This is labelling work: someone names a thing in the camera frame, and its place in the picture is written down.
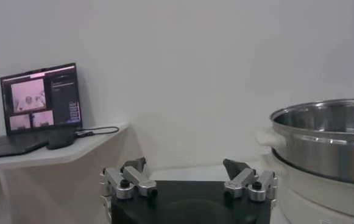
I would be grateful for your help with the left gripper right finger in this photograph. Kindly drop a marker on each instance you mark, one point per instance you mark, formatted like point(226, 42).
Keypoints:
point(240, 179)

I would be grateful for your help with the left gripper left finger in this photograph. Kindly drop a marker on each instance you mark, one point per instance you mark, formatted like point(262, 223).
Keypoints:
point(140, 182)

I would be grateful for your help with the stainless steel steamer basket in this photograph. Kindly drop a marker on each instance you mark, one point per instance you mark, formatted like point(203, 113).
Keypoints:
point(323, 152)

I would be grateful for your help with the white side table with mouse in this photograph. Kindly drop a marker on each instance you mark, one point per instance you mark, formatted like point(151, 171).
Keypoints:
point(82, 149)

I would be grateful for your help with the black computer mouse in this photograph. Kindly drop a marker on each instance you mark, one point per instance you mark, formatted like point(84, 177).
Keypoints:
point(61, 139)

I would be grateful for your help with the black laptop beside mouse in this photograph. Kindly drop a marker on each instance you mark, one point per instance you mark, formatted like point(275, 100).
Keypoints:
point(61, 97)

